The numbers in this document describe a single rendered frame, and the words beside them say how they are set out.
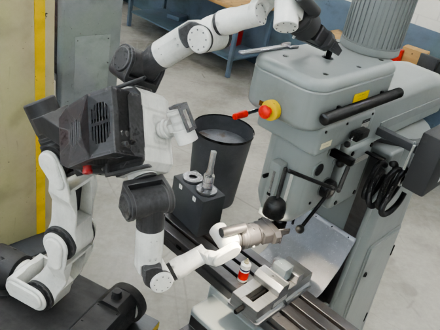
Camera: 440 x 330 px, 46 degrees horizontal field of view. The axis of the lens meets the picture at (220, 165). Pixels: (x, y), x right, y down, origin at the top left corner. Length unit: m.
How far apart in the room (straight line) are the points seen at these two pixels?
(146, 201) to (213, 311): 0.69
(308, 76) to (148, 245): 0.70
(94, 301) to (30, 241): 1.24
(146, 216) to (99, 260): 1.94
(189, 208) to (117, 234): 1.55
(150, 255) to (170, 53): 0.63
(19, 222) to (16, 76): 0.98
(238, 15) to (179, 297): 2.20
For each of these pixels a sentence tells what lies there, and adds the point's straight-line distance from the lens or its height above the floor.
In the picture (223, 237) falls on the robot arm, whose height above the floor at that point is 1.27.
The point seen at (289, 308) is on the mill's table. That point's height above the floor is 0.96.
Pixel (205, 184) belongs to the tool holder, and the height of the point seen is 1.19.
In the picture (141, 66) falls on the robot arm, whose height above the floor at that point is 1.76.
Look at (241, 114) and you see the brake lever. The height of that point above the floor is 1.71.
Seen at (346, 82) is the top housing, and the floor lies 1.87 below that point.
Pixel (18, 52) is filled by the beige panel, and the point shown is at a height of 1.30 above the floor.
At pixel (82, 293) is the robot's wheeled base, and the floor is 0.57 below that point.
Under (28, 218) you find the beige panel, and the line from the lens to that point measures 3.54.
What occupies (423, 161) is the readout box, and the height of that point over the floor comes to 1.64.
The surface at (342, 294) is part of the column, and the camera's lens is 2.41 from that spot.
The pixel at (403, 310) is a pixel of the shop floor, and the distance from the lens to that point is 3.78.
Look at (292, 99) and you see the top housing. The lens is 1.45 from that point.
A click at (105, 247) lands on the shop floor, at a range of 3.60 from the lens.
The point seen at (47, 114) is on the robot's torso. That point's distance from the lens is 1.83.
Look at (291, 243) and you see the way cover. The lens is 2.31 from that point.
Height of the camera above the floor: 2.35
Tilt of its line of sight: 30 degrees down
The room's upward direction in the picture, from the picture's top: 11 degrees clockwise
